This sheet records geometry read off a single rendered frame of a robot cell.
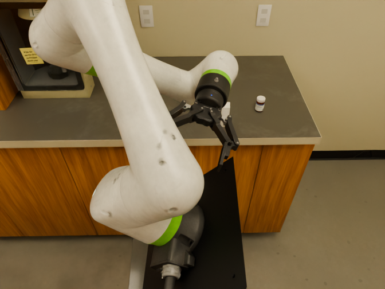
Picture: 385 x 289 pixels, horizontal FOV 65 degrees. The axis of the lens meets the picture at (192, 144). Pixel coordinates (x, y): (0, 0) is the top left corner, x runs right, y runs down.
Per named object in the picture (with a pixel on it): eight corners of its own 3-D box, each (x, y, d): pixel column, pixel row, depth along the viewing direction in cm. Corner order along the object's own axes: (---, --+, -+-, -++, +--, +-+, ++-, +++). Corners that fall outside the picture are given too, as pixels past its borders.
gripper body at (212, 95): (221, 113, 85) (215, 136, 80) (192, 104, 86) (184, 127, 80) (228, 93, 80) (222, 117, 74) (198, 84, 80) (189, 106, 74)
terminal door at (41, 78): (20, 90, 143) (-21, 2, 115) (85, 89, 144) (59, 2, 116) (20, 91, 143) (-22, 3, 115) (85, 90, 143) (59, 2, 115)
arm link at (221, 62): (224, 36, 89) (247, 62, 94) (195, 58, 98) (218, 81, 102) (215, 62, 81) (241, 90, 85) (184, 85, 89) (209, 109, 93)
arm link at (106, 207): (185, 243, 65) (110, 207, 56) (144, 250, 75) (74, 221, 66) (195, 190, 73) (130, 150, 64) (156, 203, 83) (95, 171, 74)
